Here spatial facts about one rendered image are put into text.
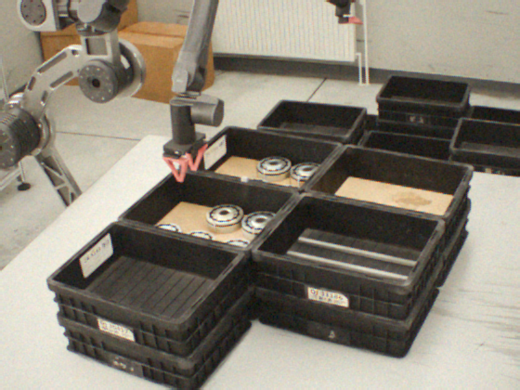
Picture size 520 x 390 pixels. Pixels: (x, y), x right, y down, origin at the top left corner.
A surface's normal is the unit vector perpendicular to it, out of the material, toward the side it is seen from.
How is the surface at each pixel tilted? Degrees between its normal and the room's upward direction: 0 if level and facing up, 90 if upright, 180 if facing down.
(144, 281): 0
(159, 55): 89
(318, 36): 90
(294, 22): 90
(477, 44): 90
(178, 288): 0
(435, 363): 0
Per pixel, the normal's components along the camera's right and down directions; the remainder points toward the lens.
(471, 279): -0.07, -0.86
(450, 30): -0.37, 0.49
